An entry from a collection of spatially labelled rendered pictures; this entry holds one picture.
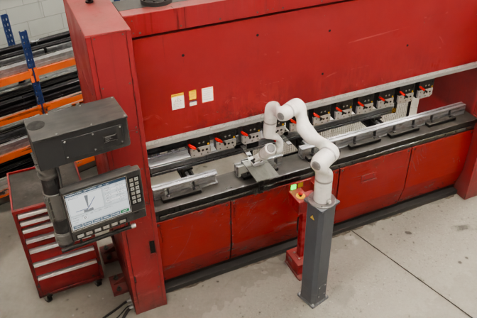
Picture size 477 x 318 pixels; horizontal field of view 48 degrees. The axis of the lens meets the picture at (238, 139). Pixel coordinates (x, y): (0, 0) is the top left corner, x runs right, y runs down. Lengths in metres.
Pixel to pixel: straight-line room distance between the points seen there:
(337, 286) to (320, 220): 0.95
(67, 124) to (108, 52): 0.47
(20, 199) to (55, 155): 1.23
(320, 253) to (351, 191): 0.90
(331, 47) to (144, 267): 2.08
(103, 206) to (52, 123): 0.57
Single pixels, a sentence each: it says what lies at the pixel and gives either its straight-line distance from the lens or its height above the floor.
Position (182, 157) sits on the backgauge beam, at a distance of 4.21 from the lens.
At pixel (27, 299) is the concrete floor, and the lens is 4.79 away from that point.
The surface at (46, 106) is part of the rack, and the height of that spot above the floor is 1.03.
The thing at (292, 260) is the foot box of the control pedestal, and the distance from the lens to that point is 4.61.
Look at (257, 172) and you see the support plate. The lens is 4.01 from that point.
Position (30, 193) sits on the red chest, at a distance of 4.15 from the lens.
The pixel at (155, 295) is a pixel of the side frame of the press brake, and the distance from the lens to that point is 4.35.
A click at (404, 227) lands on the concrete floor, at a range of 5.21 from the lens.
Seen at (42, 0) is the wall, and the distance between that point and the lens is 7.56.
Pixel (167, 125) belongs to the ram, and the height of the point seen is 1.49.
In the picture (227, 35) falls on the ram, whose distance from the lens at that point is 3.53.
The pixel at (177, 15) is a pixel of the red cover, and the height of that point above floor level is 2.25.
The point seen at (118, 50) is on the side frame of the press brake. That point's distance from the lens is 3.10.
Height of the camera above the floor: 3.44
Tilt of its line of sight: 34 degrees down
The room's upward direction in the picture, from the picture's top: 1 degrees counter-clockwise
